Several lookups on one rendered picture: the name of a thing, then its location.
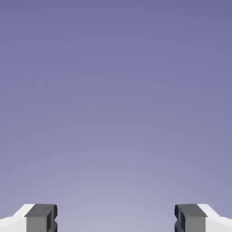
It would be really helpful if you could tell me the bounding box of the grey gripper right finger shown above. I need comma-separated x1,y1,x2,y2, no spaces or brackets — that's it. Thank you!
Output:
174,203,232,232

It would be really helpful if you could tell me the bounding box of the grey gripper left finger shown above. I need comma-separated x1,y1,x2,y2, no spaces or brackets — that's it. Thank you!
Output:
0,203,58,232

